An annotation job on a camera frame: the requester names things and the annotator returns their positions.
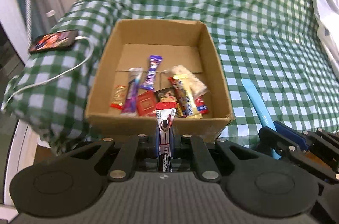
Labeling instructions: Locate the light blue stick packet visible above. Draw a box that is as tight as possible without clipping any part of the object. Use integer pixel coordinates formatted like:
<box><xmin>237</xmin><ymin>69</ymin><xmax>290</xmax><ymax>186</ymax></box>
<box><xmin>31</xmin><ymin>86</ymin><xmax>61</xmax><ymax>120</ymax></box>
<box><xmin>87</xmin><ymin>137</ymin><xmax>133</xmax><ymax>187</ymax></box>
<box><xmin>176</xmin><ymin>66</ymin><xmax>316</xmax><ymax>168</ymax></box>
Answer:
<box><xmin>241</xmin><ymin>78</ymin><xmax>283</xmax><ymax>160</ymax></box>

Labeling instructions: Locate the puffed rice bar packet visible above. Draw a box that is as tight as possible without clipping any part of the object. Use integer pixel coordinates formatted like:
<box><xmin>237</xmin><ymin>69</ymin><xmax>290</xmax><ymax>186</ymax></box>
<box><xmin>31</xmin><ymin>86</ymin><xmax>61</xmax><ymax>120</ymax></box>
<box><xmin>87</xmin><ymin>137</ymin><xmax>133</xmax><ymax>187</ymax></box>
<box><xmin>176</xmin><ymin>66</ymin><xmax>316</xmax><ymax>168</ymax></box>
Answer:
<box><xmin>164</xmin><ymin>65</ymin><xmax>208</xmax><ymax>97</ymax></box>

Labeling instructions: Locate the dark brown snack packet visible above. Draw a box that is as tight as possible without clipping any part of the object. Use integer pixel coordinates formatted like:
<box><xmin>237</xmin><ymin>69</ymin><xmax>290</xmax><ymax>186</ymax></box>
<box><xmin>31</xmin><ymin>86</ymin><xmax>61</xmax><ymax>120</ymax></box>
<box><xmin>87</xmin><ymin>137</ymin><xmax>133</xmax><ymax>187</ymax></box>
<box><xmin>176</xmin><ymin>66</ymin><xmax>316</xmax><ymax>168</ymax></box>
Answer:
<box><xmin>153</xmin><ymin>86</ymin><xmax>175</xmax><ymax>103</ymax></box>

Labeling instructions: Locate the red white coffee stick packet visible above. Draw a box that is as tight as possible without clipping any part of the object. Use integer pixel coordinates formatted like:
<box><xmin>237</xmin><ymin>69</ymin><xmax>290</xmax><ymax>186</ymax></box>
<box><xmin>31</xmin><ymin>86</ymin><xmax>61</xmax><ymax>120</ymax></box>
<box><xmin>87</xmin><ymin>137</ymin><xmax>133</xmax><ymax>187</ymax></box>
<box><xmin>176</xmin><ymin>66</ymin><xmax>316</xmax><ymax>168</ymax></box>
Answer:
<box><xmin>155</xmin><ymin>102</ymin><xmax>178</xmax><ymax>173</ymax></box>

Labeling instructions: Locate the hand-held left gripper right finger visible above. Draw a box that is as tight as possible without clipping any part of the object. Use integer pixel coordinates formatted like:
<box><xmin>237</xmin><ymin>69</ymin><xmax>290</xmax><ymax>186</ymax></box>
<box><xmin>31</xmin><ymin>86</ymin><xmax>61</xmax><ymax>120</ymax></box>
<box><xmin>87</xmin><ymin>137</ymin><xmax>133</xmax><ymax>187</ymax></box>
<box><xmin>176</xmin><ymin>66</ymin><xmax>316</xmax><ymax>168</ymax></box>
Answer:
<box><xmin>169</xmin><ymin>131</ymin><xmax>263</xmax><ymax>182</ymax></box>

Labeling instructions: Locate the red square snack packet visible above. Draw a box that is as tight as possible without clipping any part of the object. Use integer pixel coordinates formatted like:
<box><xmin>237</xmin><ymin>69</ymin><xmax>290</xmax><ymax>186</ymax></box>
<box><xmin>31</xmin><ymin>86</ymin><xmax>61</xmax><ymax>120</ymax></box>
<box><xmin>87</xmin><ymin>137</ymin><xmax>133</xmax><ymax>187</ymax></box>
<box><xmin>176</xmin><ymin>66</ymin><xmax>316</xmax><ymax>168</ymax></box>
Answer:
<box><xmin>136</xmin><ymin>91</ymin><xmax>158</xmax><ymax>117</ymax></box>

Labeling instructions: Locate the white printed cloth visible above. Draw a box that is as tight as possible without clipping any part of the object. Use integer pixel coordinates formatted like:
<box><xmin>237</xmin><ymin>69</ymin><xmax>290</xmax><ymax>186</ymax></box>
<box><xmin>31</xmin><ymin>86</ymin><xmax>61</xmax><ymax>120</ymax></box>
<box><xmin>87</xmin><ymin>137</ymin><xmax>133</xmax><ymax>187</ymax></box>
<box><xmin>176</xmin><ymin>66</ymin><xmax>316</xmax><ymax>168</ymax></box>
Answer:
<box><xmin>291</xmin><ymin>0</ymin><xmax>339</xmax><ymax>71</ymax></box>

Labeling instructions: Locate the black smartphone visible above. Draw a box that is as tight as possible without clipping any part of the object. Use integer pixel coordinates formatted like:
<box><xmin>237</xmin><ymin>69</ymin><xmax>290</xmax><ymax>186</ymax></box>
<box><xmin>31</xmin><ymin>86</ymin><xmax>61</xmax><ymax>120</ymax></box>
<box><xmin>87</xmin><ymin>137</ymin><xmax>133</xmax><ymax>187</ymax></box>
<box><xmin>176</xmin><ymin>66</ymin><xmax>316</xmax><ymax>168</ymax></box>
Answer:
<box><xmin>28</xmin><ymin>30</ymin><xmax>79</xmax><ymax>54</ymax></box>

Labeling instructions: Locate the purple silver stick packet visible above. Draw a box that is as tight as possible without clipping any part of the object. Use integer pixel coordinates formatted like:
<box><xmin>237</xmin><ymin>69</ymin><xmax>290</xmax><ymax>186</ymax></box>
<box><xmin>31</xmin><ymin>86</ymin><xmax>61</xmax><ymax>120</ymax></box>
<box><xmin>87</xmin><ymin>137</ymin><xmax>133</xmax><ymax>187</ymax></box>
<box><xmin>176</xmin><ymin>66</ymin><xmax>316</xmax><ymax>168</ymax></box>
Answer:
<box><xmin>120</xmin><ymin>67</ymin><xmax>144</xmax><ymax>116</ymax></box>

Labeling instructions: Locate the cardboard box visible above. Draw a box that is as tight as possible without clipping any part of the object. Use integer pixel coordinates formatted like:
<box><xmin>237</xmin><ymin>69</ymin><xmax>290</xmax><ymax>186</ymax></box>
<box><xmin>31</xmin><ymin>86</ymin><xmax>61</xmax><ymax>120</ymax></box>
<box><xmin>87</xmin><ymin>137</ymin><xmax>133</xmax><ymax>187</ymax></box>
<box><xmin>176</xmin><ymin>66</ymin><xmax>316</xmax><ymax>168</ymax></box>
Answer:
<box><xmin>85</xmin><ymin>18</ymin><xmax>236</xmax><ymax>144</ymax></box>

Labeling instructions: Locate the dark red stick packet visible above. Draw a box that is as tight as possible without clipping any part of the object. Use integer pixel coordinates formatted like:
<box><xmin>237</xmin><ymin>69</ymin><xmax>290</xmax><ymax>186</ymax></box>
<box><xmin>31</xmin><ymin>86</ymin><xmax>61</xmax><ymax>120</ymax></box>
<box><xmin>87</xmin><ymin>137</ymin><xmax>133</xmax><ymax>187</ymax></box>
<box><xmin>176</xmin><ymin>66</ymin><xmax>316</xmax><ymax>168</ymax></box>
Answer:
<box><xmin>168</xmin><ymin>77</ymin><xmax>186</xmax><ymax>119</ymax></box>

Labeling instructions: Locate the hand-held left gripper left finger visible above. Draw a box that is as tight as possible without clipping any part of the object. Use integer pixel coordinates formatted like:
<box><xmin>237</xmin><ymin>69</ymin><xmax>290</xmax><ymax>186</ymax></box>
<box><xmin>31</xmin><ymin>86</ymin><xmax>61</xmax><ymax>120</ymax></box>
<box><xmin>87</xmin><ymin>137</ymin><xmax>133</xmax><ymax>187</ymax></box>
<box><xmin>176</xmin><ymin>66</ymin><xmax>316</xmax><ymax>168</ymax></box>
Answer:
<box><xmin>69</xmin><ymin>129</ymin><xmax>160</xmax><ymax>182</ymax></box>

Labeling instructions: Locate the purple chocolate packet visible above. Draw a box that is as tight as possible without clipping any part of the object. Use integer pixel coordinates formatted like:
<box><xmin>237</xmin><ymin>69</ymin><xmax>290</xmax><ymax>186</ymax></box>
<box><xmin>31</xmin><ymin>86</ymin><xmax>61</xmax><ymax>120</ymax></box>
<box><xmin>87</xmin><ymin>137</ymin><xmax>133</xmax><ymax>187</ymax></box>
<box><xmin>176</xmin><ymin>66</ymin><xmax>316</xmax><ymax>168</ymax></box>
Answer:
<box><xmin>140</xmin><ymin>55</ymin><xmax>163</xmax><ymax>91</ymax></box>

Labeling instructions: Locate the red white snack packet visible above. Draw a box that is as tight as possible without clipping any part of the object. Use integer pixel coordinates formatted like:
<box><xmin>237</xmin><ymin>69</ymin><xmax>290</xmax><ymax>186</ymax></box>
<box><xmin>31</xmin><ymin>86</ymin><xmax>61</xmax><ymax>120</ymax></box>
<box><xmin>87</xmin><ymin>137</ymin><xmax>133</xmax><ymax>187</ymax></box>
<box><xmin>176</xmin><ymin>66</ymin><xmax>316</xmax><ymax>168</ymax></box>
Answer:
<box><xmin>195</xmin><ymin>96</ymin><xmax>210</xmax><ymax>115</ymax></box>

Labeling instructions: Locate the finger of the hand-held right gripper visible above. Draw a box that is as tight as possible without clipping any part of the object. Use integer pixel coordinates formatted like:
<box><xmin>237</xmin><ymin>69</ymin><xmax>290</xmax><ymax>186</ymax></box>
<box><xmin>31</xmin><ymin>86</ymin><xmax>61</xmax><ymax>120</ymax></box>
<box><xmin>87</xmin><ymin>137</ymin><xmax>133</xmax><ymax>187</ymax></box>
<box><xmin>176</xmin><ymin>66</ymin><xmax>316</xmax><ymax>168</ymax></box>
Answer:
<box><xmin>258</xmin><ymin>126</ymin><xmax>295</xmax><ymax>161</ymax></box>
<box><xmin>273</xmin><ymin>120</ymin><xmax>339</xmax><ymax>159</ymax></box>

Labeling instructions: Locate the white charging cable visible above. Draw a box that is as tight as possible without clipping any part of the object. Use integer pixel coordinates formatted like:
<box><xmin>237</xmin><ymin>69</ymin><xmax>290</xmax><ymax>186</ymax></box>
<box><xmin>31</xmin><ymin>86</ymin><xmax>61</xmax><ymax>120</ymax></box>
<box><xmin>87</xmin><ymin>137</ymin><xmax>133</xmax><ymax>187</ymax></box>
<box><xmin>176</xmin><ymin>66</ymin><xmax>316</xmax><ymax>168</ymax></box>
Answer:
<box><xmin>1</xmin><ymin>36</ymin><xmax>95</xmax><ymax>112</ymax></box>

